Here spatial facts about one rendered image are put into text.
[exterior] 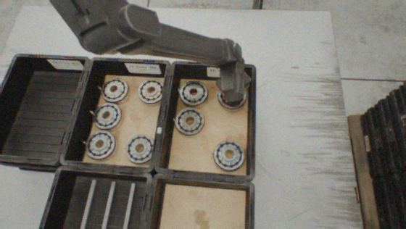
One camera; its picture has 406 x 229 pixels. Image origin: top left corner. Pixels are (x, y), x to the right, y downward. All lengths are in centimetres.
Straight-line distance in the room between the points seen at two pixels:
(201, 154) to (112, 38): 59
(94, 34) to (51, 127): 73
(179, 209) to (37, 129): 61
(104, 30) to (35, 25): 126
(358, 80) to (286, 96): 113
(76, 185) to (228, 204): 51
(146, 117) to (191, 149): 21
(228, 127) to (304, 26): 69
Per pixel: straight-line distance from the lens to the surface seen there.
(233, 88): 71
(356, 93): 216
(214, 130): 93
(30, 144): 113
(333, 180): 110
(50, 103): 116
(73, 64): 112
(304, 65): 126
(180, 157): 91
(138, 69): 102
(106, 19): 39
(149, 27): 41
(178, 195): 89
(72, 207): 99
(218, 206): 88
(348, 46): 237
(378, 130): 173
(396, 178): 161
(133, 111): 100
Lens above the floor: 170
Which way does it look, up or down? 67 degrees down
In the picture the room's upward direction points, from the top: 8 degrees counter-clockwise
